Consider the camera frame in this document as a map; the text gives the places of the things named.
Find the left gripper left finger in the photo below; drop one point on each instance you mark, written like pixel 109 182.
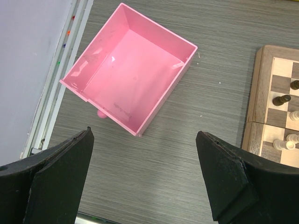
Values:
pixel 46 188

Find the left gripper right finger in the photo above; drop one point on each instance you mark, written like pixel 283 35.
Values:
pixel 244 188

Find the white rook chess piece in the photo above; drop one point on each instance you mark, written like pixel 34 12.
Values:
pixel 283 145

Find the wooden chess board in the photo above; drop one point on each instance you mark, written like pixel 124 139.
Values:
pixel 273 111

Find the pink plastic box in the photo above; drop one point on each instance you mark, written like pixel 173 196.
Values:
pixel 130 68

